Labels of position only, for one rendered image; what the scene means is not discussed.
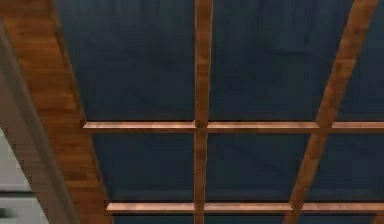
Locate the brown wooden shelf unit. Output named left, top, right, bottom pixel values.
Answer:
left=0, top=0, right=384, bottom=224

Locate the white cabinet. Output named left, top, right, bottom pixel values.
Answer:
left=0, top=128, right=51, bottom=224

